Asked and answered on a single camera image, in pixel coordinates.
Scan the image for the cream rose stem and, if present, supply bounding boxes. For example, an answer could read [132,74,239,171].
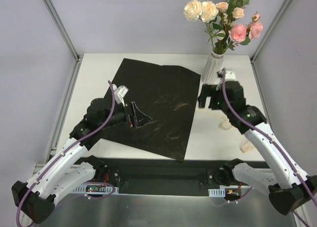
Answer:
[183,0,221,50]

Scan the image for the black wrapping paper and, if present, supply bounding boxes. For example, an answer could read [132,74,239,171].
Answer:
[100,58,201,161]

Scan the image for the cream printed ribbon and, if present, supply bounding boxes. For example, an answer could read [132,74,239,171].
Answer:
[218,120,255,153]

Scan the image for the right aluminium frame post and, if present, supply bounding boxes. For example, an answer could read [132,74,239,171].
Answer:
[250,0,300,63]

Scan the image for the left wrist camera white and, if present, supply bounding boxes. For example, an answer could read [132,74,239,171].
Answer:
[112,84,129,107]

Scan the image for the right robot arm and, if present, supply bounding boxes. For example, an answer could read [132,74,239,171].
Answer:
[198,81,317,215]

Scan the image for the left white cable duct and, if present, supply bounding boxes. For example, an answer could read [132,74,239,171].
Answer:
[70,184,119,195]

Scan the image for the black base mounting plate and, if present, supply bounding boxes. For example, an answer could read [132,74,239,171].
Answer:
[94,157,273,195]

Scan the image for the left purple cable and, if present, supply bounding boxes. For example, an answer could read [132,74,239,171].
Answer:
[15,80,117,227]

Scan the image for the right white cable duct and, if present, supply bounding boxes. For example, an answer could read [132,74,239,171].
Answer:
[208,187,241,198]

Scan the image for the left aluminium frame post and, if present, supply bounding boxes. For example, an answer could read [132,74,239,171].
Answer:
[42,0,80,61]

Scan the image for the purple cable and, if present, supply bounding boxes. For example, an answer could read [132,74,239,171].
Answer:
[210,68,317,227]
[15,80,117,227]

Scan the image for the white ribbed vase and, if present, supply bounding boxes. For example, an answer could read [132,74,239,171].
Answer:
[201,52,224,85]

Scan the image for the white cable duct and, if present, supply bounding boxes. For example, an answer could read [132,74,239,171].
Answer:
[70,184,119,195]
[208,187,241,198]

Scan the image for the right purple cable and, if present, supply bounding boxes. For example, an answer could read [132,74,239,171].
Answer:
[210,68,317,227]

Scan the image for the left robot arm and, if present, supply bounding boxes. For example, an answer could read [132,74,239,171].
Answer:
[11,98,153,226]

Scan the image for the aluminium frame post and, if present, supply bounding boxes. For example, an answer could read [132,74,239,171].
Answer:
[250,0,300,63]
[42,0,80,61]

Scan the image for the pink white flower bouquet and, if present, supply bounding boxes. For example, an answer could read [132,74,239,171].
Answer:
[213,0,247,55]

